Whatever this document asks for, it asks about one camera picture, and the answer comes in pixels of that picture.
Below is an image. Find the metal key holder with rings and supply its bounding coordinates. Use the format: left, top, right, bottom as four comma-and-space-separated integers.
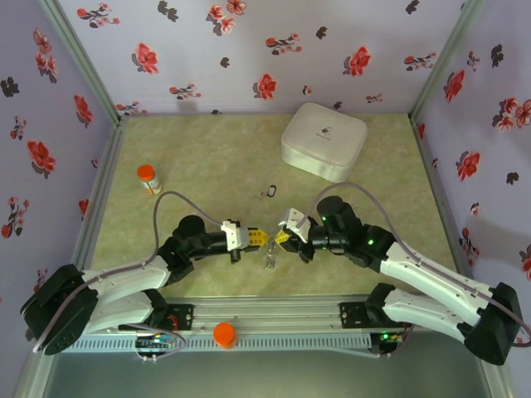
263, 231, 280, 270

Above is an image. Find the key with black tag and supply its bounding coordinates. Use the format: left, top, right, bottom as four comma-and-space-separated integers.
253, 183, 279, 200

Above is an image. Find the orange-capped labelled pill bottle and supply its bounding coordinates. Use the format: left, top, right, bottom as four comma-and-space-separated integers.
136, 164, 163, 197

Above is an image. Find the white fabric zip case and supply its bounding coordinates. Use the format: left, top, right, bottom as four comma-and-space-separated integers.
280, 102, 369, 184

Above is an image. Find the small circuit board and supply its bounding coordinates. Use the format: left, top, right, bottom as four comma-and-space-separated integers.
135, 332, 173, 354
370, 330, 406, 357

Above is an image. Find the grey metal shelf plate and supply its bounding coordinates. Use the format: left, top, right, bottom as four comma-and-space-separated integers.
41, 347, 497, 398

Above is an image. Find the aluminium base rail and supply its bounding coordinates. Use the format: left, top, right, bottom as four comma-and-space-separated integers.
72, 294, 497, 335

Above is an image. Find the orange knob on rail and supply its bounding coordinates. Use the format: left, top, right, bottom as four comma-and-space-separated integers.
212, 322, 238, 350

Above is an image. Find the white slotted cable duct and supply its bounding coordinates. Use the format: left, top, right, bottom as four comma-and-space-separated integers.
78, 331, 373, 353

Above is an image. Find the aluminium side rail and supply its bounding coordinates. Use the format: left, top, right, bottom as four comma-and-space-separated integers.
67, 118, 129, 279
409, 112, 472, 274

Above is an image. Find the aluminium frame post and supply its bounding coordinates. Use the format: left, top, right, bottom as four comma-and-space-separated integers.
480, 360, 514, 398
18, 352, 57, 398
408, 0, 487, 121
37, 0, 129, 125

